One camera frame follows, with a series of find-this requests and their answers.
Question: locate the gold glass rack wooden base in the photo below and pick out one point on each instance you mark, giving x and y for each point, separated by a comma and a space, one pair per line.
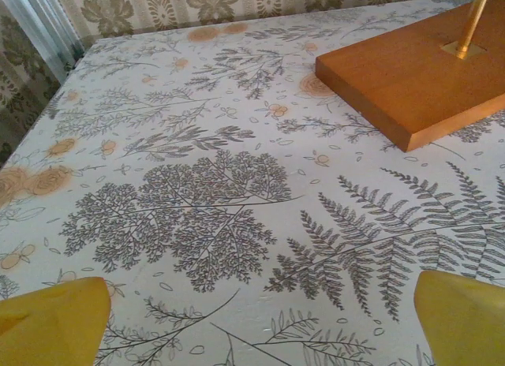
394, 78

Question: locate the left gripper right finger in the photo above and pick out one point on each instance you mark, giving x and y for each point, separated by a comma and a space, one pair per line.
465, 326

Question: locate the aluminium frame corner post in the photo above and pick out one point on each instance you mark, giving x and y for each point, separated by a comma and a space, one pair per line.
43, 23

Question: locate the floral patterned tablecloth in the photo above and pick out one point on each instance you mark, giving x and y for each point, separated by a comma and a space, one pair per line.
236, 145

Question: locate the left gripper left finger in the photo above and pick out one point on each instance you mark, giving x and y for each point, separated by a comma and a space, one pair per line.
47, 330

